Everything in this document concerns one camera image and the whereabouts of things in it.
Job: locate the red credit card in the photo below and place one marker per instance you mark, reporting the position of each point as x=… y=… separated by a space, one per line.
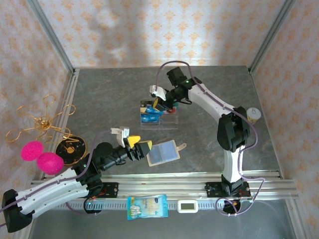
x=175 y=108

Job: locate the clear acrylic card stand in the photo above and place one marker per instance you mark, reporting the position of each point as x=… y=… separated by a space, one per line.
x=169 y=123

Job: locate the beige card holder wallet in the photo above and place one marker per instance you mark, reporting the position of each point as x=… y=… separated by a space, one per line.
x=165 y=153

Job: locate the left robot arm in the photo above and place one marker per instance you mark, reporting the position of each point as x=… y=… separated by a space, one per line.
x=49 y=196

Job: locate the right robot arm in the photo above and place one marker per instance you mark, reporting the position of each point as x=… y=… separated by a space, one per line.
x=211 y=99

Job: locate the black credit card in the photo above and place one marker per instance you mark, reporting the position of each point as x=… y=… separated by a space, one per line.
x=145 y=103

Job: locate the black round gold clock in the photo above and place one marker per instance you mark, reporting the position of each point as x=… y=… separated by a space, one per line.
x=71 y=150

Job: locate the blue snack bag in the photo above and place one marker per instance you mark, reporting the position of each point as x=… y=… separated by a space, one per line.
x=147 y=206

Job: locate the white digital timer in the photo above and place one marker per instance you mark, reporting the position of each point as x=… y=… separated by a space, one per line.
x=188 y=206

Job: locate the yellow white candle jar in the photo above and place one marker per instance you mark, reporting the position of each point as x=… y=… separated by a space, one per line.
x=255 y=115

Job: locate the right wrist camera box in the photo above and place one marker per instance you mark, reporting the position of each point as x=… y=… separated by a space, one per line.
x=157 y=92

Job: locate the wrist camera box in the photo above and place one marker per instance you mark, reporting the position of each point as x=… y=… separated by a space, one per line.
x=157 y=92
x=120 y=135

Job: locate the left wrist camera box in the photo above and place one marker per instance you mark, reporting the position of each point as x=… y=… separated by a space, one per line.
x=120 y=135

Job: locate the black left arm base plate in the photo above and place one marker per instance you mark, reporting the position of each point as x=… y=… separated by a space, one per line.
x=112 y=190

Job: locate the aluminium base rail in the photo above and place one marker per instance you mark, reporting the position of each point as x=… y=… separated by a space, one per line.
x=162 y=184

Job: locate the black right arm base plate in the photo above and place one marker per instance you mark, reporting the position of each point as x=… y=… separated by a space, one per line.
x=211 y=190

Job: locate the aluminium side rail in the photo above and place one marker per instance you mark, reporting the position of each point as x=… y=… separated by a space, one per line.
x=69 y=87

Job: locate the aluminium frame post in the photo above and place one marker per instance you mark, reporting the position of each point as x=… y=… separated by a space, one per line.
x=273 y=32
x=51 y=32

